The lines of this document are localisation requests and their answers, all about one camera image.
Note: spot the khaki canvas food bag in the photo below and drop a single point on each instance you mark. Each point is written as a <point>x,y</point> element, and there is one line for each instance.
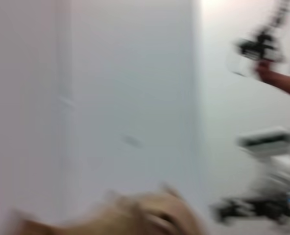
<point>125,215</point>

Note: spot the black jointed device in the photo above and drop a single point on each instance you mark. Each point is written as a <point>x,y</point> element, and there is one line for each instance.
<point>260,46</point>

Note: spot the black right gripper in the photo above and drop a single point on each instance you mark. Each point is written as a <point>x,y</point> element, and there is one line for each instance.
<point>270,208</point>

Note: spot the person's bare hand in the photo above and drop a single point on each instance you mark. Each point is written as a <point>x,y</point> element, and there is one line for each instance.
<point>263,71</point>

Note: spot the person's bare forearm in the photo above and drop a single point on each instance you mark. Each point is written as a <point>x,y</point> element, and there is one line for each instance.
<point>285,84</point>

